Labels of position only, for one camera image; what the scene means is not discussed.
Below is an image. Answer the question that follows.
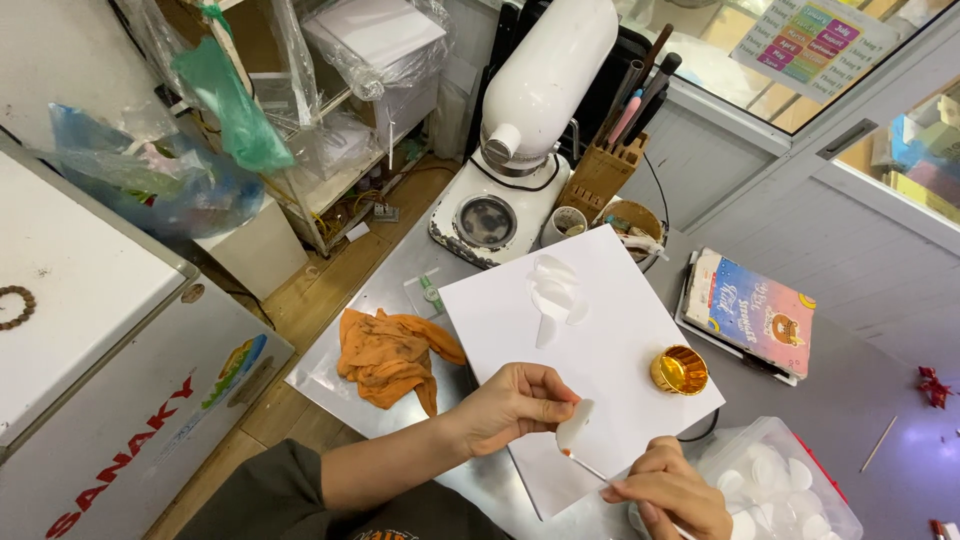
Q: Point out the blue plastic bag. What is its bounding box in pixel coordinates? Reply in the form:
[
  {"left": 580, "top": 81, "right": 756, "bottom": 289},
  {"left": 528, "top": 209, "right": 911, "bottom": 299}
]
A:
[{"left": 33, "top": 102, "right": 265, "bottom": 240}]

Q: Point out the cluttered shelf rack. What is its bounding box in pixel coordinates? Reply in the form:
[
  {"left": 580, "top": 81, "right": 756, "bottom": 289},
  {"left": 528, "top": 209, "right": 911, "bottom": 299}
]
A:
[{"left": 112, "top": 0, "right": 459, "bottom": 256}]

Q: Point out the white cup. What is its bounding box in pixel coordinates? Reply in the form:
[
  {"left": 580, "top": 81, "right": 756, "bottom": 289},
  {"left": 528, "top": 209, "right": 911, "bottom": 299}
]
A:
[{"left": 540, "top": 206, "right": 589, "bottom": 249}]

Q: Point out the wooden bowl with items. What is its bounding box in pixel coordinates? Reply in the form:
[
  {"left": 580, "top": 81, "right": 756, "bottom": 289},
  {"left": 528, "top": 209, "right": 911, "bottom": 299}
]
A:
[{"left": 596, "top": 198, "right": 669, "bottom": 273}]

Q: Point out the white petal piece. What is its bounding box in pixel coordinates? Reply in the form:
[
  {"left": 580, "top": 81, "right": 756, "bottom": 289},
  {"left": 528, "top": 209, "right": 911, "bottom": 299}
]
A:
[{"left": 555, "top": 398, "right": 597, "bottom": 453}]

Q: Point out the white stand mixer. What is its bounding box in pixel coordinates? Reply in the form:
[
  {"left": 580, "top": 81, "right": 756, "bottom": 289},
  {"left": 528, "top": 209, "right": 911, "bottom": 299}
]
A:
[{"left": 428, "top": 0, "right": 621, "bottom": 270}]

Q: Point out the clear plastic container of petals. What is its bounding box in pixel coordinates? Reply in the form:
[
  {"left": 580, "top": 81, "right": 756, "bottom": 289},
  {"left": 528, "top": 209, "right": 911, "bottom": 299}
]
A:
[{"left": 628, "top": 417, "right": 865, "bottom": 540}]

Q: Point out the cluster of white petals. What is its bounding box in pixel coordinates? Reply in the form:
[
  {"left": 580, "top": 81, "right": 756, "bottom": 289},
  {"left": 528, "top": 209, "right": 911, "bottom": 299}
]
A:
[{"left": 527, "top": 254, "right": 591, "bottom": 350}]

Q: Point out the gold foil cup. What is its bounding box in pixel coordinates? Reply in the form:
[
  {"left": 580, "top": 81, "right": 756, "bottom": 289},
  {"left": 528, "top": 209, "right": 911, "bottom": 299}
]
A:
[{"left": 650, "top": 345, "right": 710, "bottom": 396}]

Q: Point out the person's right hand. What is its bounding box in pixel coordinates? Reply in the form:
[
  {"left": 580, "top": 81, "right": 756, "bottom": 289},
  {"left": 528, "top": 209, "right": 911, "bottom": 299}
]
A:
[{"left": 600, "top": 435, "right": 735, "bottom": 540}]

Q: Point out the wooden skewer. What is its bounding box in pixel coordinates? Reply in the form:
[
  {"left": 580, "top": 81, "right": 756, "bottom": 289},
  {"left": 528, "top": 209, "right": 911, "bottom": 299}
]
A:
[{"left": 859, "top": 414, "right": 899, "bottom": 474}]

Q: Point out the orange cloth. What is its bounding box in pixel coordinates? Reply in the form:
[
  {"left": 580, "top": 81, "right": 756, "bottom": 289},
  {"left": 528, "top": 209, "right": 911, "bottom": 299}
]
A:
[{"left": 336, "top": 307, "right": 468, "bottom": 418}]

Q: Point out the brown bead bracelet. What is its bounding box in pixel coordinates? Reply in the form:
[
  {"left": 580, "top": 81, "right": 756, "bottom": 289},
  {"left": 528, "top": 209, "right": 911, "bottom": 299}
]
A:
[{"left": 0, "top": 285, "right": 37, "bottom": 332}]

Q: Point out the white box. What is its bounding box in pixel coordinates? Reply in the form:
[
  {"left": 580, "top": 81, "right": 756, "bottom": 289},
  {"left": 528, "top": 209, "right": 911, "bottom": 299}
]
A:
[{"left": 193, "top": 195, "right": 310, "bottom": 303}]

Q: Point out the colourful paper chart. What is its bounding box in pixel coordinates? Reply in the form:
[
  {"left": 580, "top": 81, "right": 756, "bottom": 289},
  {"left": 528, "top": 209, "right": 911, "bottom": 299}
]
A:
[{"left": 729, "top": 0, "right": 901, "bottom": 105}]

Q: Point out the green plastic bag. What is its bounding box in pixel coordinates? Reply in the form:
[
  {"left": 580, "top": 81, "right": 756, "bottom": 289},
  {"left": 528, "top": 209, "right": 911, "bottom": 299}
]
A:
[{"left": 171, "top": 36, "right": 296, "bottom": 174}]

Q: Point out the green tool in clear packet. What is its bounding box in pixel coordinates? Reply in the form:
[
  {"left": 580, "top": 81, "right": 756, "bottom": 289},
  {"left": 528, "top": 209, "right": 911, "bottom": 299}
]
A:
[{"left": 403, "top": 267, "right": 448, "bottom": 318}]

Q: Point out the colourful notebook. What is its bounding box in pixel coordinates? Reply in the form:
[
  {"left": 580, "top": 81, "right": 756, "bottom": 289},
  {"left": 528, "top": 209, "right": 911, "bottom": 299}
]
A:
[{"left": 673, "top": 247, "right": 817, "bottom": 387}]

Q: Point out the white chest freezer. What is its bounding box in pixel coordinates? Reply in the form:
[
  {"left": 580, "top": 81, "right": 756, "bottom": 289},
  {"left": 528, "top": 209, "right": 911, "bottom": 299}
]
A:
[{"left": 0, "top": 131, "right": 295, "bottom": 540}]

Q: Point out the shelf of colourful boxes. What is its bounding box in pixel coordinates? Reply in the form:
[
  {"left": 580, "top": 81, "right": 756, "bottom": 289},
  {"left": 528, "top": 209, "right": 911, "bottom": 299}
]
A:
[{"left": 834, "top": 93, "right": 960, "bottom": 226}]

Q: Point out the wooden tool block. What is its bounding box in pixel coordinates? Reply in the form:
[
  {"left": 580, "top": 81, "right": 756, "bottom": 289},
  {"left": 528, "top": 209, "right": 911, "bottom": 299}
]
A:
[{"left": 555, "top": 22, "right": 684, "bottom": 225}]

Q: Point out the person's left hand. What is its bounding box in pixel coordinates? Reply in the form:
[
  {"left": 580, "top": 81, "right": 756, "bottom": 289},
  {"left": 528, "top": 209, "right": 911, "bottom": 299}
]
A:
[{"left": 450, "top": 362, "right": 582, "bottom": 459}]

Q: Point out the white board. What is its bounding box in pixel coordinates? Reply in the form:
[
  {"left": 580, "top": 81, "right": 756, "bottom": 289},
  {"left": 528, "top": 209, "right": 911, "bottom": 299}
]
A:
[{"left": 438, "top": 224, "right": 726, "bottom": 522}]

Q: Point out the thin paint brush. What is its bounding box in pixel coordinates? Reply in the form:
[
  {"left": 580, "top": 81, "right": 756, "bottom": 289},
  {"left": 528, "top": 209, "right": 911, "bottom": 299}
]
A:
[{"left": 559, "top": 447, "right": 699, "bottom": 540}]

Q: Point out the person's dark shirt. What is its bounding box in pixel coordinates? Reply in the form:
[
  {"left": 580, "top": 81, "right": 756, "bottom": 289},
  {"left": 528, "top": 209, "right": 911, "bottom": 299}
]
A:
[{"left": 174, "top": 438, "right": 519, "bottom": 540}]

